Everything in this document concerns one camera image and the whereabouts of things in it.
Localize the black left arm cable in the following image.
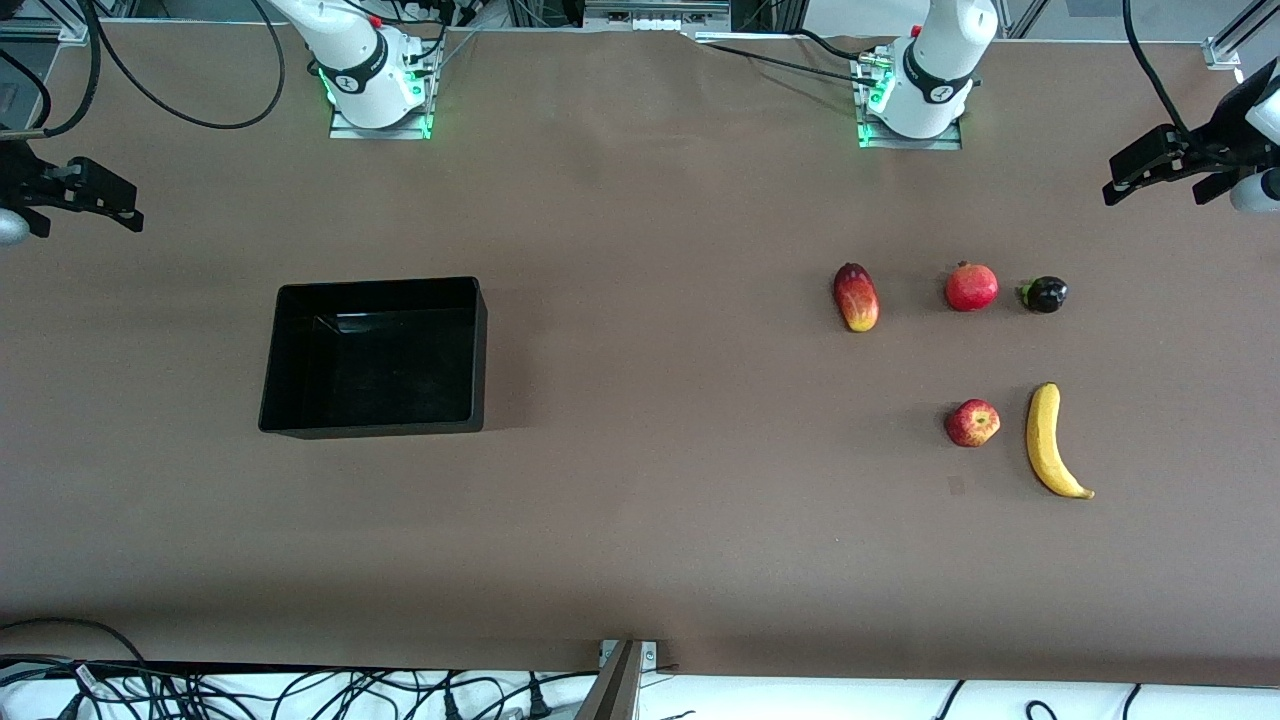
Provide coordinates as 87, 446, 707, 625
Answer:
1122, 0, 1198, 138

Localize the red pomegranate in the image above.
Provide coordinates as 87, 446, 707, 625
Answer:
944, 261, 1000, 313

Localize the yellow banana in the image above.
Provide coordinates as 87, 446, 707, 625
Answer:
1025, 382, 1096, 500

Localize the black plastic box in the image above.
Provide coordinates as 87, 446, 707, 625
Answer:
258, 277, 489, 440

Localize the aluminium frame corner profile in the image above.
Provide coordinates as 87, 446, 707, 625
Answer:
1205, 0, 1280, 71

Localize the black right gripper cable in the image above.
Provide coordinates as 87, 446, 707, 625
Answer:
40, 0, 104, 139

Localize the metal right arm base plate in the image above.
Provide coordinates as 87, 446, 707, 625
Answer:
328, 45, 437, 141

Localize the grey power strip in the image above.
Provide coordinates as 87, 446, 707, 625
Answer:
583, 0, 733, 33

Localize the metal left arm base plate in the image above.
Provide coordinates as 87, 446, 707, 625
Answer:
855, 50, 964, 151

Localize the grey metal post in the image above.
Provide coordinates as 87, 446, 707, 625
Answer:
575, 640, 643, 720

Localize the brown paper table cover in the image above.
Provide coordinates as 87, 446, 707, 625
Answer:
0, 20, 1280, 691

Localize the red apple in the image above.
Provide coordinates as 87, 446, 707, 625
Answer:
944, 399, 1002, 448

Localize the red yellow mango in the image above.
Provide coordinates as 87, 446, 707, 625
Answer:
833, 262, 881, 333

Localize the aluminium frame rail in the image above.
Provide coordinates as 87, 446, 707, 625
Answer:
0, 20, 91, 46

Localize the dark purple round fruit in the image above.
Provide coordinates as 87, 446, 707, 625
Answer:
1017, 276, 1069, 315

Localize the black looping cable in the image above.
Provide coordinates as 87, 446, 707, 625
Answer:
82, 0, 288, 131

